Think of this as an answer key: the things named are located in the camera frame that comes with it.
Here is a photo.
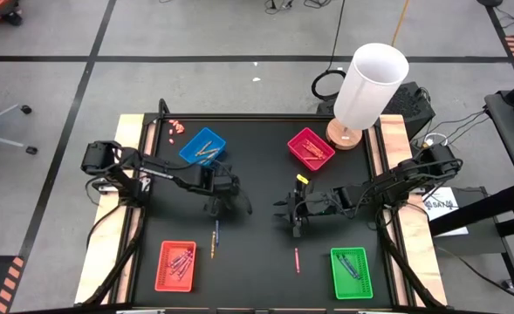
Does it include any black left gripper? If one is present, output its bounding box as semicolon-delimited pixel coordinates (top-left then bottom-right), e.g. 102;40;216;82
203;167;254;218

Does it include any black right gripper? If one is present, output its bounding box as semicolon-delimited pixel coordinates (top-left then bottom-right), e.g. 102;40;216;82
272;174;341;239

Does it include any yellow-green crayon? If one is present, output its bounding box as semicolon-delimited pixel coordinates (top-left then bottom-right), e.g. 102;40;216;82
195;140;213;158

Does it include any red plastic basket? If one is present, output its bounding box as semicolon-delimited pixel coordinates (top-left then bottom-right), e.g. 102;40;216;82
286;126;336;172

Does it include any blue plastic basket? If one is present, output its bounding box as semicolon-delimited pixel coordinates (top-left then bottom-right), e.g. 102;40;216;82
178;126;228;167

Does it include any orange plastic basket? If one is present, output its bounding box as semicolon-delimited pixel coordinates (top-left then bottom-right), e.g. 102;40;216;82
154;240;198;294

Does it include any green plastic basket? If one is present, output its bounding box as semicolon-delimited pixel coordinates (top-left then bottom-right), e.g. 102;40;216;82
329;246;374;301

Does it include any light wooden side board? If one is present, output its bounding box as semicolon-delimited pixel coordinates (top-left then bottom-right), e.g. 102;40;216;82
367;114;449;306
73;113;153;305

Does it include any white shade table lamp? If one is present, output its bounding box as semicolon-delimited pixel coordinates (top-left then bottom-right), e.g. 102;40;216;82
325;42;410;152

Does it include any black perforated box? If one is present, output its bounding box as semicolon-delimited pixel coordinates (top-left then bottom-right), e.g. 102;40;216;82
316;81;436;141

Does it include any white printed paper sheet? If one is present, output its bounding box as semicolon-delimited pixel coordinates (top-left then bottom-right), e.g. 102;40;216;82
421;186;469;237

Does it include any black side desk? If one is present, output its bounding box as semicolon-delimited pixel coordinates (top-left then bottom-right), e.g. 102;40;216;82
483;73;514;245

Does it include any black table frame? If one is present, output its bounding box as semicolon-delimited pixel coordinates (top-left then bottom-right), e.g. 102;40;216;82
75;98;448;314

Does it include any coiled black floor cable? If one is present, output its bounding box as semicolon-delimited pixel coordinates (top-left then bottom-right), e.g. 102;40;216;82
310;0;347;103

